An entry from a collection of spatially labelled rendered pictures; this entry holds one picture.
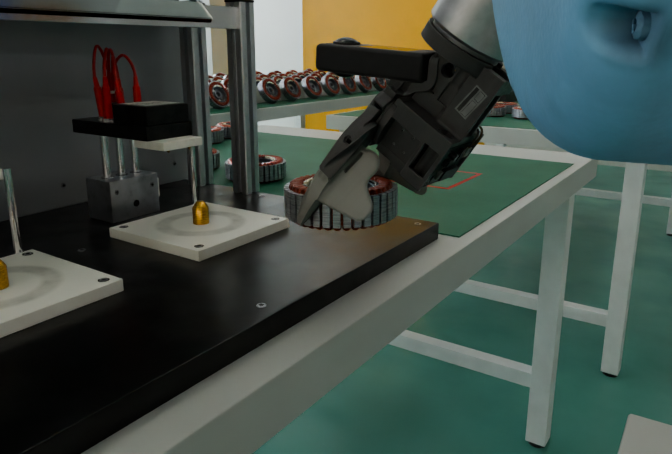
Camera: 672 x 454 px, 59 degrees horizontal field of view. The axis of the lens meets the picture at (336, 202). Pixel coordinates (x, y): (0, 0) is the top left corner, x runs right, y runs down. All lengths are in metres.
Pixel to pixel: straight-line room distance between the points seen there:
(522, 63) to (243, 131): 0.75
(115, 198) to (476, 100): 0.49
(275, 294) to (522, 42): 0.41
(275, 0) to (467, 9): 6.79
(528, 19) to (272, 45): 7.11
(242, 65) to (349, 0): 3.56
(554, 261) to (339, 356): 1.01
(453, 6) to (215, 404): 0.34
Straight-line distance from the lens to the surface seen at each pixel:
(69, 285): 0.58
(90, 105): 0.93
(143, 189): 0.83
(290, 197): 0.57
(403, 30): 4.20
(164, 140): 0.73
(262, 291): 0.56
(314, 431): 1.70
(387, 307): 0.60
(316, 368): 0.51
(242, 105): 0.90
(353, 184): 0.52
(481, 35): 0.48
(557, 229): 1.47
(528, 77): 0.17
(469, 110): 0.50
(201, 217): 0.73
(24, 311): 0.54
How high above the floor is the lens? 0.98
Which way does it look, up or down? 14 degrees down
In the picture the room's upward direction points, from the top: straight up
